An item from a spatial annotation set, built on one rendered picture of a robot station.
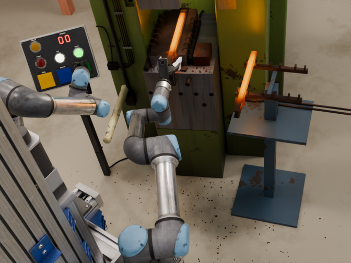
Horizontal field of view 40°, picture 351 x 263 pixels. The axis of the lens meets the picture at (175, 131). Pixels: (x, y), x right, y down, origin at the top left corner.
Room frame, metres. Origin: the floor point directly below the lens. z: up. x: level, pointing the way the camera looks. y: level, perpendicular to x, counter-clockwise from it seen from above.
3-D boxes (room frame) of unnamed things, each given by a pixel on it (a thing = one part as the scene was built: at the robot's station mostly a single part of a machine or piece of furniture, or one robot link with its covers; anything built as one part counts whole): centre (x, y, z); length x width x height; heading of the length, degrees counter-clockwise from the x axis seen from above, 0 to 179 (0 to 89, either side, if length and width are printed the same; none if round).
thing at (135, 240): (0.95, 0.22, 0.98); 0.13 x 0.12 x 0.14; 86
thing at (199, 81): (2.23, -0.15, 0.69); 0.56 x 0.38 x 0.45; 162
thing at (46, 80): (2.00, 0.61, 1.01); 0.07 x 0.05 x 0.07; 97
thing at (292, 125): (1.71, -0.51, 0.71); 0.40 x 0.30 x 0.02; 64
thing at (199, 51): (2.04, -0.22, 0.95); 0.12 x 0.09 x 0.07; 162
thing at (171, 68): (1.87, -0.01, 0.97); 0.12 x 0.08 x 0.09; 162
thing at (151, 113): (1.73, 0.06, 0.88); 0.11 x 0.08 x 0.11; 86
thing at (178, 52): (2.24, -0.10, 0.96); 0.42 x 0.20 x 0.09; 162
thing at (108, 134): (2.06, 0.32, 0.62); 0.44 x 0.05 x 0.05; 162
